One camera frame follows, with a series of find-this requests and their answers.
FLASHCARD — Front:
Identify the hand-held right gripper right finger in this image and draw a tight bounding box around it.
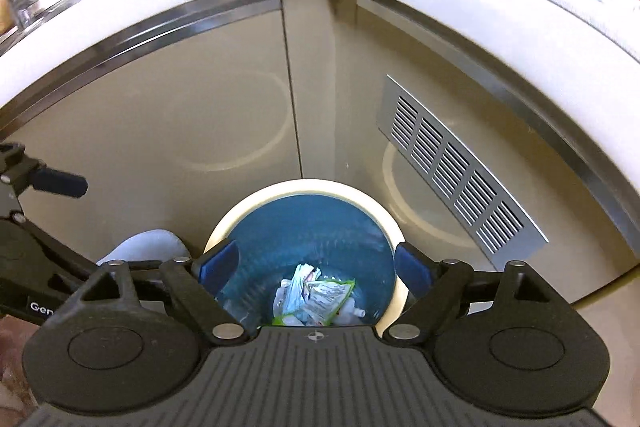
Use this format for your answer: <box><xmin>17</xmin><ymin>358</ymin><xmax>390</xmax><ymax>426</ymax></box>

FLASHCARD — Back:
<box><xmin>384</xmin><ymin>242</ymin><xmax>549</xmax><ymax>349</ymax></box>

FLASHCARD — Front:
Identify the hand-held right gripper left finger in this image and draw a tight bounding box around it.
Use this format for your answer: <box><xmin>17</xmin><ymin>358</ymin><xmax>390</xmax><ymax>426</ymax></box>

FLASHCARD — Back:
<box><xmin>75</xmin><ymin>239</ymin><xmax>251</xmax><ymax>348</ymax></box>

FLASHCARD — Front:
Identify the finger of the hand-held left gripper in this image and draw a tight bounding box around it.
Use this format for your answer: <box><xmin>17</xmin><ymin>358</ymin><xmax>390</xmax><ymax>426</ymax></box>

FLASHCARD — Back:
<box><xmin>10</xmin><ymin>213</ymin><xmax>101</xmax><ymax>280</ymax></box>
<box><xmin>0</xmin><ymin>143</ymin><xmax>88</xmax><ymax>212</ymax></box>

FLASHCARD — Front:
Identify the white wrapper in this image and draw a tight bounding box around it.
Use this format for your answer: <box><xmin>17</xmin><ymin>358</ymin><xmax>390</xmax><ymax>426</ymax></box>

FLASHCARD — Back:
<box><xmin>274</xmin><ymin>263</ymin><xmax>326</xmax><ymax>323</ymax></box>

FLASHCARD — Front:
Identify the green white snack bag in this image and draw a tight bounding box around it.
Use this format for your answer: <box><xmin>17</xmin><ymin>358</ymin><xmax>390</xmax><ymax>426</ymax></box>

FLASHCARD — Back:
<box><xmin>272</xmin><ymin>278</ymin><xmax>357</xmax><ymax>327</ymax></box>

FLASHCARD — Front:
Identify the blue trash bag liner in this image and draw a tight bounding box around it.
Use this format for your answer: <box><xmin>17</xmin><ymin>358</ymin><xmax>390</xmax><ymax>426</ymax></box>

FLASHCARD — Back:
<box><xmin>215</xmin><ymin>193</ymin><xmax>398</xmax><ymax>328</ymax></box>

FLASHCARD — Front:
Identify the cream round trash bin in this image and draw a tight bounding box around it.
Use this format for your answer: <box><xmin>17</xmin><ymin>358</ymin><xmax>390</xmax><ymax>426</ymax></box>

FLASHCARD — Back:
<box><xmin>202</xmin><ymin>179</ymin><xmax>407</xmax><ymax>338</ymax></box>

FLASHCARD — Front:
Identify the beige cabinet door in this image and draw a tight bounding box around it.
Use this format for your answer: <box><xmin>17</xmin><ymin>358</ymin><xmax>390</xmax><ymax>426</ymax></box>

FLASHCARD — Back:
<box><xmin>350</xmin><ymin>0</ymin><xmax>640</xmax><ymax>308</ymax></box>
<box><xmin>0</xmin><ymin>0</ymin><xmax>305</xmax><ymax>323</ymax></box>

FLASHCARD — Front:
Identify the metal vent grille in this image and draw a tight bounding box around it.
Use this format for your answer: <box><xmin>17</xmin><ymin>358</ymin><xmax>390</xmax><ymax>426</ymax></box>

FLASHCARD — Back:
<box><xmin>377</xmin><ymin>74</ymin><xmax>548</xmax><ymax>270</ymax></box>

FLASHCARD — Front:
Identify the beige cabinet corner post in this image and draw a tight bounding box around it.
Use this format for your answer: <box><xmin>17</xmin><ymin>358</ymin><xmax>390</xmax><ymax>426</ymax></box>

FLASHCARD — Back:
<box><xmin>277</xmin><ymin>0</ymin><xmax>361</xmax><ymax>208</ymax></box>

